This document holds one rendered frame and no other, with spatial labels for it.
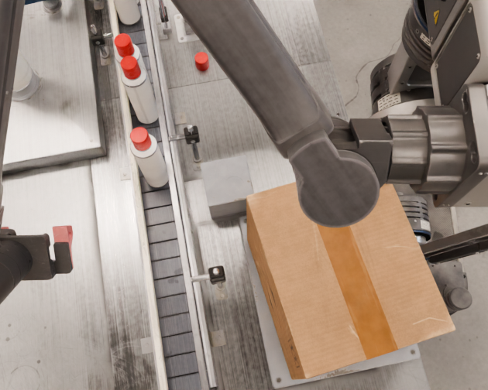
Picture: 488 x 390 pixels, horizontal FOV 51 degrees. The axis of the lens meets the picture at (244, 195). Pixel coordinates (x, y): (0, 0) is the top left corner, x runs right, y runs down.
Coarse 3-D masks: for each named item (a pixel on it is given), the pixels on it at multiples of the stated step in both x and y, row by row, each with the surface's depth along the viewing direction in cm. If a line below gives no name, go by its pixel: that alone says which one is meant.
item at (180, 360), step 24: (120, 24) 126; (144, 48) 124; (144, 192) 111; (168, 192) 111; (168, 216) 109; (168, 240) 108; (168, 264) 106; (168, 288) 104; (168, 312) 102; (168, 336) 101; (192, 336) 101; (168, 360) 99; (192, 360) 99; (168, 384) 98; (192, 384) 98
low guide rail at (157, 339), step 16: (112, 0) 125; (112, 16) 123; (128, 112) 114; (128, 128) 113; (128, 144) 111; (144, 224) 105; (144, 240) 104; (144, 256) 103; (160, 336) 99; (160, 352) 96; (160, 368) 95; (160, 384) 94
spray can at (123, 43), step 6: (120, 36) 100; (126, 36) 100; (114, 42) 100; (120, 42) 100; (126, 42) 100; (120, 48) 100; (126, 48) 100; (132, 48) 102; (138, 48) 105; (120, 54) 102; (126, 54) 102; (132, 54) 103; (138, 54) 104; (120, 60) 103; (138, 60) 104; (120, 66) 105; (144, 66) 109; (150, 84) 116
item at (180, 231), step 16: (144, 0) 119; (144, 16) 117; (160, 96) 110; (160, 112) 108; (160, 128) 107; (176, 192) 102; (176, 208) 101; (176, 224) 100; (192, 288) 96; (192, 304) 95; (192, 320) 94
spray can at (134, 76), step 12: (132, 60) 98; (132, 72) 99; (144, 72) 102; (132, 84) 102; (144, 84) 103; (132, 96) 105; (144, 96) 106; (144, 108) 110; (156, 108) 114; (144, 120) 115; (156, 120) 117
